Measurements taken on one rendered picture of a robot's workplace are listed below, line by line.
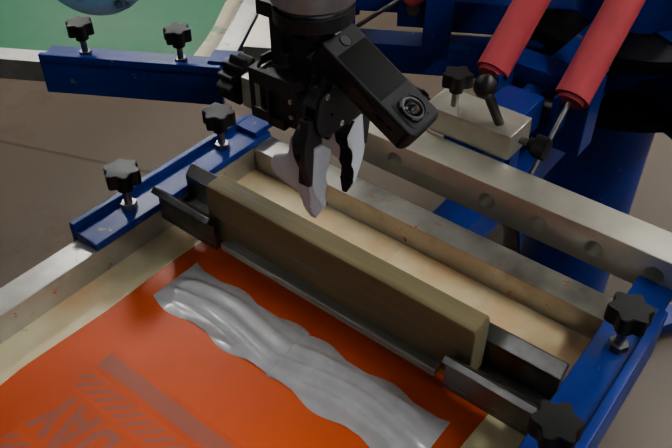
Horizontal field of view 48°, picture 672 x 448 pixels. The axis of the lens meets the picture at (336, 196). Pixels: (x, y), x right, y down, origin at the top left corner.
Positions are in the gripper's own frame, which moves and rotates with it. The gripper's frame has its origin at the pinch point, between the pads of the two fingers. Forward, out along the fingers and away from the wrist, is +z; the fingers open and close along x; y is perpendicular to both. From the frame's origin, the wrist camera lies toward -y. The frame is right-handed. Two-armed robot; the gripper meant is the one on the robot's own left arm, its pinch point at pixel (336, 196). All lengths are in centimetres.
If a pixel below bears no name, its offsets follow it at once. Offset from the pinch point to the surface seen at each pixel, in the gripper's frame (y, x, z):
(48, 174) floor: 172, -57, 110
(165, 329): 13.2, 14.1, 16.2
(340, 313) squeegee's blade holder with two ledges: -2.9, 3.3, 12.4
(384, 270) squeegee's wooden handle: -6.6, 0.7, 6.0
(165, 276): 19.4, 8.5, 16.1
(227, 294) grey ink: 10.9, 6.6, 15.5
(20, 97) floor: 224, -81, 110
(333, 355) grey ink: -3.8, 5.7, 16.3
